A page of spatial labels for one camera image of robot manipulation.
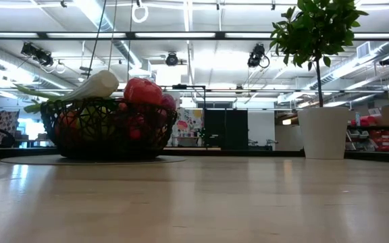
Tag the red-orange bell pepper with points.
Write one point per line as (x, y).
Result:
(142, 91)

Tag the red-orange tomato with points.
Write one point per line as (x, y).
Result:
(134, 131)

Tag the white leek with green leaves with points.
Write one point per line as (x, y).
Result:
(96, 84)

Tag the black cabinet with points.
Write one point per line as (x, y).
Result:
(226, 128)

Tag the black lamp stand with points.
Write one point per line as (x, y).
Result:
(180, 86)

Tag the white plant pot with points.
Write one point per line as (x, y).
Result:
(323, 131)

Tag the small green potted tree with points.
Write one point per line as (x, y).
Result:
(311, 33)

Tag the grey round mat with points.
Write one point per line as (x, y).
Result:
(29, 159)

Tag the black ceiling track lights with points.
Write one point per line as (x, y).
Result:
(37, 54)

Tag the floral patterned cushion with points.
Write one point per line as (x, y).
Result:
(3, 125)

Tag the black ceiling speaker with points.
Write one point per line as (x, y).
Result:
(387, 61)

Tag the colourful wall poster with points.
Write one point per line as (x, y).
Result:
(189, 125)

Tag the black table frame rail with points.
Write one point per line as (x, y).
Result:
(265, 153)

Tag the silver ventilation duct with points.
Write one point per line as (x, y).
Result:
(122, 50)

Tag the black overhead frame bar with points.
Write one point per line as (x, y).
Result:
(42, 35)

